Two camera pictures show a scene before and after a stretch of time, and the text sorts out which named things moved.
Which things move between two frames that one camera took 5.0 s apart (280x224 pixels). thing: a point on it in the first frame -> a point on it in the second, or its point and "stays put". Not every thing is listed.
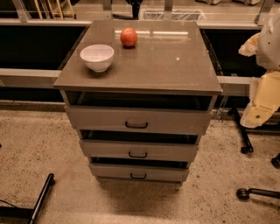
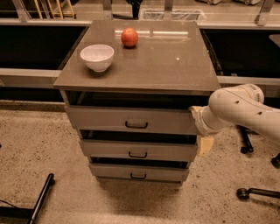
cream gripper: [269, 49] -> [199, 122]
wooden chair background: [69, 12] stays put
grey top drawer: [186, 119] stays put
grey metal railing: [22, 19] stays put
